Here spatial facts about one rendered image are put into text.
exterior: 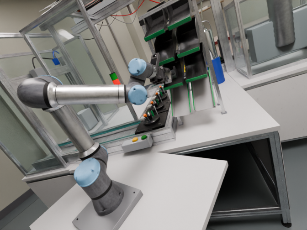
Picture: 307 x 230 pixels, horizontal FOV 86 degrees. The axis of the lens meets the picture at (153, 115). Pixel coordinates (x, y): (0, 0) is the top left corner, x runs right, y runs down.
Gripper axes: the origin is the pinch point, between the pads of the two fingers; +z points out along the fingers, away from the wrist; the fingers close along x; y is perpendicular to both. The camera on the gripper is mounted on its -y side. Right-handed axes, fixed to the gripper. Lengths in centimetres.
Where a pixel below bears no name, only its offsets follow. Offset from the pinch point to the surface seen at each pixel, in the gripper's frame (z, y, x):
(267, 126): 11, 42, 47
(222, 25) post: 107, -62, 34
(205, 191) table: -27, 60, 18
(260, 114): 24, 36, 46
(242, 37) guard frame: 70, -29, 48
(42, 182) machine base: -16, 64, -135
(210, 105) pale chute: 14.2, 24.9, 20.1
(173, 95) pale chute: 16.8, 11.9, -4.4
